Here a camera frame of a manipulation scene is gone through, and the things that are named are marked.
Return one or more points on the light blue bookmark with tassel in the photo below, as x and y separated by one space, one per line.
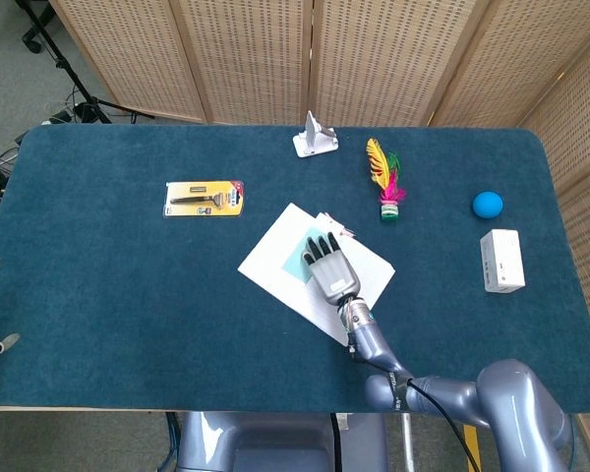
297 258

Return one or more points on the blue foam ball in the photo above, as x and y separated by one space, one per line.
488 204

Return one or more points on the grey-blue robot torso base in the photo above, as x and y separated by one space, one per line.
280 442

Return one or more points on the wooden woven folding screen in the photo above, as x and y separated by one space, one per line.
373 54

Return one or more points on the colourful feather shuttlecock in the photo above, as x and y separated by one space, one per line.
386 179

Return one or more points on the razor in yellow blister pack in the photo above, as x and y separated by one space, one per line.
204 198

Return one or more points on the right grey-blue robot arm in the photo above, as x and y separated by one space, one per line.
472 393

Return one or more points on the white table leg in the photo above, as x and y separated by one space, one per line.
409 442

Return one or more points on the white cardboard box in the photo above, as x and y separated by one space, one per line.
502 260

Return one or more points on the white folding phone stand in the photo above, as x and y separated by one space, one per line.
314 140

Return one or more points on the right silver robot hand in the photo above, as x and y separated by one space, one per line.
334 275

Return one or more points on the dark blue table mat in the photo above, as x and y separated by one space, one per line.
128 305

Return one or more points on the open white lined notebook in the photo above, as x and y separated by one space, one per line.
275 265

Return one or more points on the black tripod stand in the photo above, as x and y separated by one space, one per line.
81 88

